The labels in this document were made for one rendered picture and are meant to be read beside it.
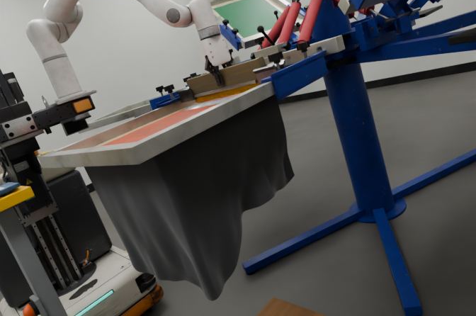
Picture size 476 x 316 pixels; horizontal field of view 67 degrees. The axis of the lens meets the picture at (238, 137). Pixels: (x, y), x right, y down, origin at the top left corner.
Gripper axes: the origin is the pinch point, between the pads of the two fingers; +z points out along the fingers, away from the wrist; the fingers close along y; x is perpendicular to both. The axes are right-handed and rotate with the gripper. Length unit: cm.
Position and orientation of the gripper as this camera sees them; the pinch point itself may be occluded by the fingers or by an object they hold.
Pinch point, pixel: (224, 78)
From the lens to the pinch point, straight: 133.2
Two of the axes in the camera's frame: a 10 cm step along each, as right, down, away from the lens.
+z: 3.1, 9.2, 2.2
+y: -6.3, 3.7, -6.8
